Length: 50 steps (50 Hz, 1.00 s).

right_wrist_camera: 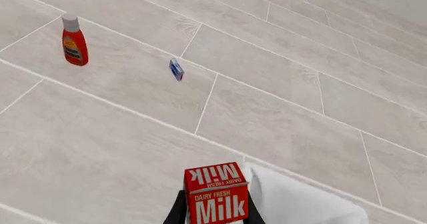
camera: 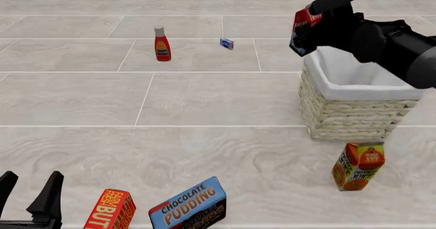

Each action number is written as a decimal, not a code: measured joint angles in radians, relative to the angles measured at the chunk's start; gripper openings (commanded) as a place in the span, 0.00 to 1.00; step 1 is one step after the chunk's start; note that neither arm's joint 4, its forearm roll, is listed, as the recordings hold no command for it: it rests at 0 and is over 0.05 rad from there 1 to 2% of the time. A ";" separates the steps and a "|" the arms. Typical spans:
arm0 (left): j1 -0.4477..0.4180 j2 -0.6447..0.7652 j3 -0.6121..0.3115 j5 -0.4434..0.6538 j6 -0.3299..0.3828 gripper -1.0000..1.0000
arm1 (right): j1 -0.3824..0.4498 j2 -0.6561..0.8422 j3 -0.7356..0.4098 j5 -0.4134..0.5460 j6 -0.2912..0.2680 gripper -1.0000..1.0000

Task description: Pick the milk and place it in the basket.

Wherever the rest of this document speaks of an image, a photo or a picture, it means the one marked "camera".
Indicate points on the red and white milk carton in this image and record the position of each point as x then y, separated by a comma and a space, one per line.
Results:
303, 18

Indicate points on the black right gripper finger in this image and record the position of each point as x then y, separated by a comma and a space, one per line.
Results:
302, 29
304, 43

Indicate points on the red butter box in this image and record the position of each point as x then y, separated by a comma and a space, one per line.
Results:
109, 211

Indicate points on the blue chocolate pudding box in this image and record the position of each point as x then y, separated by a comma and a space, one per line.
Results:
187, 206

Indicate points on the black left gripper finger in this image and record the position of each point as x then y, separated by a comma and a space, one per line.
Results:
7, 185
49, 198

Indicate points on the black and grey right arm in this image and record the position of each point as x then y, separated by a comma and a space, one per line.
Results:
402, 47

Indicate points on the woven basket with white liner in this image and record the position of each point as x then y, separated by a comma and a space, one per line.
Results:
347, 111

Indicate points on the red ketchup bottle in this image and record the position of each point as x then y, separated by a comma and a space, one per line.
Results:
163, 47

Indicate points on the orange juice carton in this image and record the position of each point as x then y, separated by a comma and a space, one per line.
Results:
357, 167

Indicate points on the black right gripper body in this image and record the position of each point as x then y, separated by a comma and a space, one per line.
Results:
339, 29

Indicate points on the small blue box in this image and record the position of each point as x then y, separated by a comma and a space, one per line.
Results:
226, 43

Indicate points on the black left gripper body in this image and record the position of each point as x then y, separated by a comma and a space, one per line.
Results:
30, 224

